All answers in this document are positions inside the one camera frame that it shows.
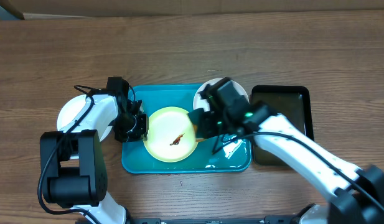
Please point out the green and yellow sponge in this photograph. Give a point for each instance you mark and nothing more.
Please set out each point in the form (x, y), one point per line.
(197, 119)

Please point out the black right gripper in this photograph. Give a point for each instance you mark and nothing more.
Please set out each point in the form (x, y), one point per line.
(209, 125)

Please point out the black water tray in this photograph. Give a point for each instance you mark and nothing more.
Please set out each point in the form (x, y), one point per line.
(292, 101)

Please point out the yellow plate with sauce stain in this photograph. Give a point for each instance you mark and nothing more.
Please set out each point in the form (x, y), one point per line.
(171, 136)

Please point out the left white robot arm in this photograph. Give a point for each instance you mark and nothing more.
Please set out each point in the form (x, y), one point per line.
(73, 175)

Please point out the white plate with dark stain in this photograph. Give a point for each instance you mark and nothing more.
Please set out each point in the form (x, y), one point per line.
(198, 102)

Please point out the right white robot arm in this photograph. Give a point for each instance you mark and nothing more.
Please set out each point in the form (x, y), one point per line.
(354, 195)

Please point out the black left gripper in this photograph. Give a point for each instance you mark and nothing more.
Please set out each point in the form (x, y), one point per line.
(140, 135)

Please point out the white plate with orange stain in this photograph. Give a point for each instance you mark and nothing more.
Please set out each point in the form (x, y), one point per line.
(70, 112)

